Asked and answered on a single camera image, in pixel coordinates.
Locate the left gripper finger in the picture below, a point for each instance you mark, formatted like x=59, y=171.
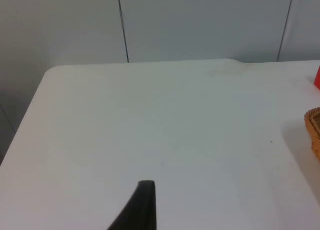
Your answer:
x=141, y=210

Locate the brown wicker basket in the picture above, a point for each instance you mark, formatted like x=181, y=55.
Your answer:
x=314, y=122

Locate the red cube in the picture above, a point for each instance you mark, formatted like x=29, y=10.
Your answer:
x=317, y=78

